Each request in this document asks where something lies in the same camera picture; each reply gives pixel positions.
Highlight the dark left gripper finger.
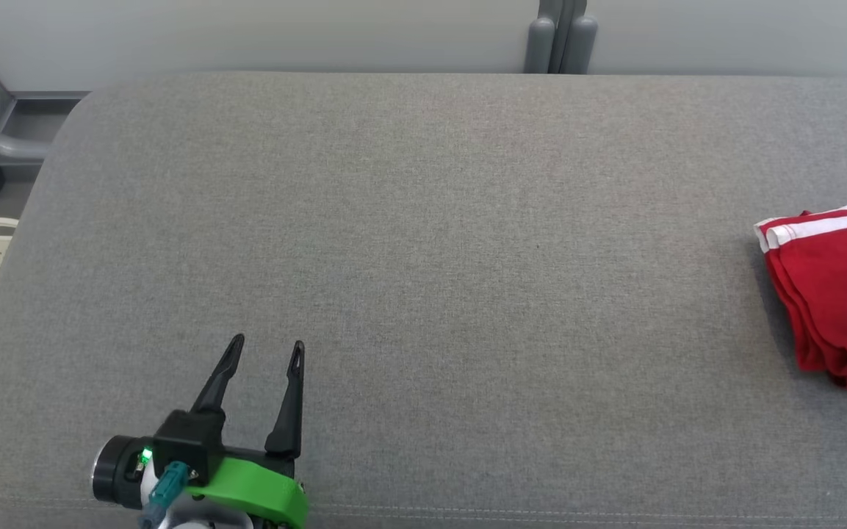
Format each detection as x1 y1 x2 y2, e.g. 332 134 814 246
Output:
264 340 306 458
190 334 245 414

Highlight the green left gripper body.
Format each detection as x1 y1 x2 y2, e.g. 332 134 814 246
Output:
153 410 311 529

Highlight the red jersey with white stripes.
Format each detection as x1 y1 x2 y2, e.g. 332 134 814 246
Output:
752 202 847 395

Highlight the grey metal floor frame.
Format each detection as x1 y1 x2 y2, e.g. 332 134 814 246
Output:
0 26 90 166

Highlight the grey metal partition post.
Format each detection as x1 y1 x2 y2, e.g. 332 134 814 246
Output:
525 0 599 74

